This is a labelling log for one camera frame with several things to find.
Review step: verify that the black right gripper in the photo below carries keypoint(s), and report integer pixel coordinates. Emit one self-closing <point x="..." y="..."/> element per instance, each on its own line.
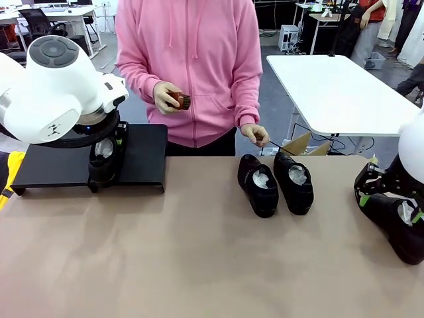
<point x="402" y="187"/>

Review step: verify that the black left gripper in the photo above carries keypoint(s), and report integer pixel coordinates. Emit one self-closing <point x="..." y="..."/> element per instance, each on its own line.
<point x="106" y="127"/>

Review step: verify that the white paper shoe stuffing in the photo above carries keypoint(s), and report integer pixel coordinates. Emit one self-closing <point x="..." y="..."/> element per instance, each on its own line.
<point x="261" y="177"/>
<point x="104" y="149"/>
<point x="298" y="174"/>
<point x="404" y="212"/>

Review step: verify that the black leather dress shoe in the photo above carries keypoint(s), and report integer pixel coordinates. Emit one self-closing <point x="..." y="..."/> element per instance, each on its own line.
<point x="391" y="225"/>
<point x="102" y="169"/>

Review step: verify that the wooden shoe brush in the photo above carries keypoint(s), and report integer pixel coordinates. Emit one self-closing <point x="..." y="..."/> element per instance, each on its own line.
<point x="180" y="101"/>

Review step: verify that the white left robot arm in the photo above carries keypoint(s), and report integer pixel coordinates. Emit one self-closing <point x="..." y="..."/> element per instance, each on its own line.
<point x="49" y="83"/>

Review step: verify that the person's right forearm pink sleeve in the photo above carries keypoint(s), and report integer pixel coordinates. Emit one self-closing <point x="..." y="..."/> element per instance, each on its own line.
<point x="139" y="83"/>

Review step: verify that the person's left forearm pink sleeve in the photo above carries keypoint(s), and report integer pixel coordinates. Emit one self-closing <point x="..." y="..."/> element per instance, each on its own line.
<point x="248" y="106"/>

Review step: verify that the black metal shoe stand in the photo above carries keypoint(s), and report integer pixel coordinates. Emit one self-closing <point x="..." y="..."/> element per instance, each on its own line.
<point x="53" y="165"/>
<point x="145" y="155"/>

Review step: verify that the person's right hand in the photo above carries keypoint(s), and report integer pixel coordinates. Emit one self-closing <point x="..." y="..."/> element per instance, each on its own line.
<point x="160" y="96"/>

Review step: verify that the person's left hand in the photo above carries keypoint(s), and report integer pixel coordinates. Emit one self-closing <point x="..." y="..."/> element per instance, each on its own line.
<point x="253" y="129"/>

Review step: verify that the black matte thick-soled shoe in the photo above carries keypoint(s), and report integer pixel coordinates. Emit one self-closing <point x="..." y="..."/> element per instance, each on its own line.
<point x="261" y="198"/>
<point x="298" y="198"/>

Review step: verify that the person in pink shirt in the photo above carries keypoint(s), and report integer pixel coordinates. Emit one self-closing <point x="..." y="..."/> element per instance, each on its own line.
<point x="215" y="145"/>

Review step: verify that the yellow and black fabric item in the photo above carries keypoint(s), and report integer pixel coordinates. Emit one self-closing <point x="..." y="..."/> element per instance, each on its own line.
<point x="15" y="162"/>

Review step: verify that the open cardboard box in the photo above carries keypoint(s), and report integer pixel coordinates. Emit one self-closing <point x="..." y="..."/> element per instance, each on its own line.
<point x="298" y="145"/>

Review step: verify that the pink hoodie torso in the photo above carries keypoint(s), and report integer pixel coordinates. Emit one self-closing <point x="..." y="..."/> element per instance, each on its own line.
<point x="192" y="49"/>

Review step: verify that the white table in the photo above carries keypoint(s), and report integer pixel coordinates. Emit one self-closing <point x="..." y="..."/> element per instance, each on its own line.
<point x="331" y="92"/>

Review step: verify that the bystander's dark trouser legs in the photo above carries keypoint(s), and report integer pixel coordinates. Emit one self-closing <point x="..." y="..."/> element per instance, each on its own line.
<point x="412" y="79"/>

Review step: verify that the white office desk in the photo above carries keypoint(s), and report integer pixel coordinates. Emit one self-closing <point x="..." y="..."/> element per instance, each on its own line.
<point x="66" y="13"/>

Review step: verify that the clear plastic storage bin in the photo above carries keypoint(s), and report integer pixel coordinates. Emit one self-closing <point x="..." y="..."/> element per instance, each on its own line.
<point x="376" y="61"/>

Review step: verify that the black office chair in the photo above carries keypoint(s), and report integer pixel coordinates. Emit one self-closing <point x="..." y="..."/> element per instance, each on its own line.
<point x="39" y="20"/>

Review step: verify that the mannequin in red shirt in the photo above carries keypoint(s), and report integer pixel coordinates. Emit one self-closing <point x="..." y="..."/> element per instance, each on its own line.
<point x="371" y="33"/>

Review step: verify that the dark hanging garment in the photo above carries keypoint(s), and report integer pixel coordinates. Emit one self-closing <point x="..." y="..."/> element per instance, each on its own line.
<point x="410" y="33"/>

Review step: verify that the cream hanging garment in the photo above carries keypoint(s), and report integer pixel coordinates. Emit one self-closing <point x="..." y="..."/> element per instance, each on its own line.
<point x="391" y="20"/>

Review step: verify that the white computer case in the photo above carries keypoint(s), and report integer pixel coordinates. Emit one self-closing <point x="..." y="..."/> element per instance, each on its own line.
<point x="287" y="38"/>

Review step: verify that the small wooden top table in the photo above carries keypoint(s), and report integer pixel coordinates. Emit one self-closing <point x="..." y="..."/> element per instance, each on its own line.
<point x="334" y="16"/>

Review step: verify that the small white device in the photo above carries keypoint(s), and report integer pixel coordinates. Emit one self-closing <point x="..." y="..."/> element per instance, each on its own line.
<point x="318" y="7"/>

